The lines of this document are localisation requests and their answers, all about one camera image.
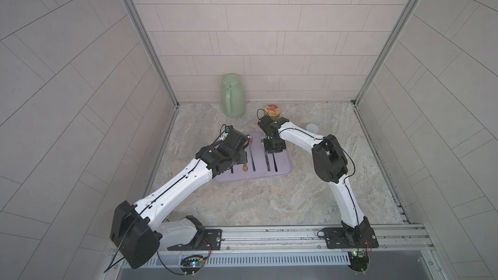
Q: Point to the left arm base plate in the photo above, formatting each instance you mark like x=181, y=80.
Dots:
x=209, y=239

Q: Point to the round floral tin can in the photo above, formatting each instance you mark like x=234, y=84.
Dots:
x=273, y=111

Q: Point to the green thermos jug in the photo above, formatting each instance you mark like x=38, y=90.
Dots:
x=232, y=96

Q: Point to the controller board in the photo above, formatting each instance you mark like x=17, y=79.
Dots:
x=190, y=265
x=359, y=260

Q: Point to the right corner aluminium post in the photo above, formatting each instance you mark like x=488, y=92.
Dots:
x=401, y=23

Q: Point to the iridescent rainbow spoon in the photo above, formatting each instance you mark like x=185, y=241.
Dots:
x=251, y=153

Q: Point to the small white printed cup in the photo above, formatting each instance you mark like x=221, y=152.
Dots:
x=313, y=128

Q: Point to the left controller board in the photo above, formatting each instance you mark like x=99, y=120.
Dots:
x=190, y=265

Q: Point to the lilac plastic tray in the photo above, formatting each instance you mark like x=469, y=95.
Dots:
x=282, y=160

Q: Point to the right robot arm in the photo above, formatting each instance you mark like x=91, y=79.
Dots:
x=330, y=165

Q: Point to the right controller board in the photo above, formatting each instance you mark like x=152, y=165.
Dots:
x=359, y=260

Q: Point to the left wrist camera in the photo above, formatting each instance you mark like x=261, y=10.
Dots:
x=225, y=129

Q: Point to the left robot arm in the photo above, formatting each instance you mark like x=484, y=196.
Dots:
x=136, y=227

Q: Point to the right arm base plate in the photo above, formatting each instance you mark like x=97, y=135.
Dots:
x=346, y=238

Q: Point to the left corner aluminium post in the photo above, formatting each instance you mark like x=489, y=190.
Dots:
x=149, y=48

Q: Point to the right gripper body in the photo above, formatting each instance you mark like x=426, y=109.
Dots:
x=275, y=146

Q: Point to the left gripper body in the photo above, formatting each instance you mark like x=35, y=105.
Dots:
x=241, y=144

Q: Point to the aluminium mounting rail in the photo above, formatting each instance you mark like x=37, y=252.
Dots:
x=239, y=239

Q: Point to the corner aluminium post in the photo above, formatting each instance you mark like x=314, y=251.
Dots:
x=401, y=23
x=149, y=48

